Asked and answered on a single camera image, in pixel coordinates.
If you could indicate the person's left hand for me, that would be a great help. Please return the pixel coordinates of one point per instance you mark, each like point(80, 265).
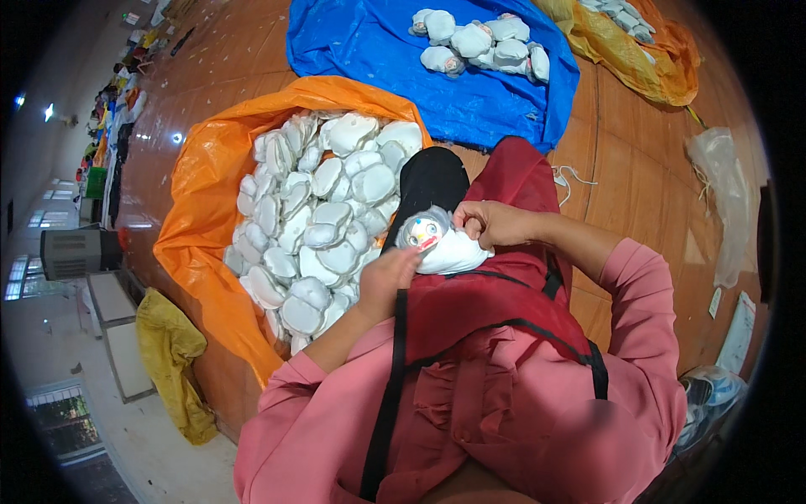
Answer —
point(381, 283)

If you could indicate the person's right hand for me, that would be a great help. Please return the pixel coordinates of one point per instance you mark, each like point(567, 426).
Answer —
point(504, 222)

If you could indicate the person's right fingers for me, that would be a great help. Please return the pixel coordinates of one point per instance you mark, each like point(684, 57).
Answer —
point(473, 220)

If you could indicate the person's left fingers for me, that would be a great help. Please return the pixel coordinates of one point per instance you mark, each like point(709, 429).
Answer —
point(408, 259)

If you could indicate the grey haired white doll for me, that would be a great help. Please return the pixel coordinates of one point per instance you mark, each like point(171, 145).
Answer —
point(453, 255)

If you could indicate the pile of white doll bodies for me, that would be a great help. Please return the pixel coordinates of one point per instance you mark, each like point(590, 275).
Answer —
point(315, 214)

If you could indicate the heap of finished dolls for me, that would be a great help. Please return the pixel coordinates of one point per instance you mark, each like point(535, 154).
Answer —
point(485, 44)

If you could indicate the blue tarp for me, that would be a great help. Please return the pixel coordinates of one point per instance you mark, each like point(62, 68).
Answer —
point(378, 56)

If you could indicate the person's body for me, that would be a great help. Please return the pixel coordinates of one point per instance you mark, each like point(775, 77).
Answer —
point(504, 428)

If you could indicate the orange plastic sack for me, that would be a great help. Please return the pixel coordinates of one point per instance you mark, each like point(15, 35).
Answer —
point(201, 214)

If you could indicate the yellow orange sack with dolls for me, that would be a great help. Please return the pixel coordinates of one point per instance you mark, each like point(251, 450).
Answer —
point(655, 72)

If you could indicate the clear plastic bag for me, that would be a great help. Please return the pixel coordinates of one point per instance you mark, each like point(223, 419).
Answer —
point(724, 189)

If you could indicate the yellow crumpled sack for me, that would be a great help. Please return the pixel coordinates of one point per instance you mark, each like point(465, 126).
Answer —
point(170, 353)

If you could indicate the white paper sheet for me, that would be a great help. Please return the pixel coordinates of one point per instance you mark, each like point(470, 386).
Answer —
point(738, 334)

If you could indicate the white blue sneaker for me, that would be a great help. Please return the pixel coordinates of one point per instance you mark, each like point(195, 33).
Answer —
point(708, 397)

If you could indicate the heap of clothes and goods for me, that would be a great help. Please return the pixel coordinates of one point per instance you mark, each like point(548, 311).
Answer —
point(116, 126)

